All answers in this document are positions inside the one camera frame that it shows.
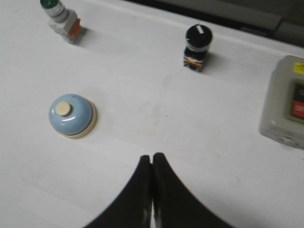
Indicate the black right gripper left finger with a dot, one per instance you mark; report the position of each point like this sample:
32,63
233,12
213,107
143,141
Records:
132,208

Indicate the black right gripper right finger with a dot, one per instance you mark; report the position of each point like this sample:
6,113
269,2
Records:
174,205

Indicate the blue desk bell cream base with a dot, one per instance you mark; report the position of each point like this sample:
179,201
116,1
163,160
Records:
72,116

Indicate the grey stone counter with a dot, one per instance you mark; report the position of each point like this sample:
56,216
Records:
282,20

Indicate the grey power switch box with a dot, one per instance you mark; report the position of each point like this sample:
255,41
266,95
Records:
282,118

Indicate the black rotary selector switch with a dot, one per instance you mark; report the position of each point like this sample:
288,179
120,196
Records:
198,40

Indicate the green push button switch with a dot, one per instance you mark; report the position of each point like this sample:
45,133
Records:
63,21

